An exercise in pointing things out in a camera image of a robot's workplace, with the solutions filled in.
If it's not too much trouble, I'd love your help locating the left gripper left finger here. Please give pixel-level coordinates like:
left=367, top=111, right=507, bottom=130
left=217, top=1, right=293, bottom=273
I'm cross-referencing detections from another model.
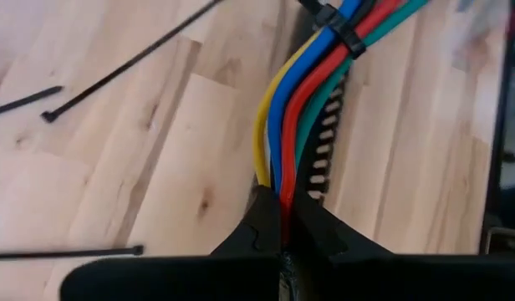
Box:
left=59, top=185, right=283, bottom=301

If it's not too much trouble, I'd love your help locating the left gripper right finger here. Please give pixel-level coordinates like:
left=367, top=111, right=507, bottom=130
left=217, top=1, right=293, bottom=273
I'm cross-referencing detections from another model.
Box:
left=290, top=187, right=515, bottom=301

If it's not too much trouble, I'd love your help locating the black slotted cable duct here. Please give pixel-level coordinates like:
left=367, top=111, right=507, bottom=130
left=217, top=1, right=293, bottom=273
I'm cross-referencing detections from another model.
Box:
left=247, top=70, right=350, bottom=208

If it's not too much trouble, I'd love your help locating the red cable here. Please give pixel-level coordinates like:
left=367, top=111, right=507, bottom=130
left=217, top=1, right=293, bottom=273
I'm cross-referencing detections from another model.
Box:
left=280, top=0, right=403, bottom=246

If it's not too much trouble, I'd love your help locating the green cable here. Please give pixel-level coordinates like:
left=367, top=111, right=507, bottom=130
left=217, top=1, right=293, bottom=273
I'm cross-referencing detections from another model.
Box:
left=294, top=0, right=430, bottom=168

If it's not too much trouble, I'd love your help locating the blue cable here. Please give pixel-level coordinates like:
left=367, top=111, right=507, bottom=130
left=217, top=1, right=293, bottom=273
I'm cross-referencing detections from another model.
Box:
left=267, top=0, right=363, bottom=193

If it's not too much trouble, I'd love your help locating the black zip tie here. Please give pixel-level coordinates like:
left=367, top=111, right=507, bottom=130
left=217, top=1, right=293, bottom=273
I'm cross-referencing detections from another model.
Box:
left=0, top=245, right=145, bottom=261
left=0, top=85, right=64, bottom=117
left=298, top=0, right=367, bottom=59
left=40, top=0, right=225, bottom=124

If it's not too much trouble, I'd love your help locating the black cable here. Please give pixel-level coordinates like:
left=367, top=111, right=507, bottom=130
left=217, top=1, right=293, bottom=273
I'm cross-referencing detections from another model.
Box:
left=351, top=0, right=378, bottom=26

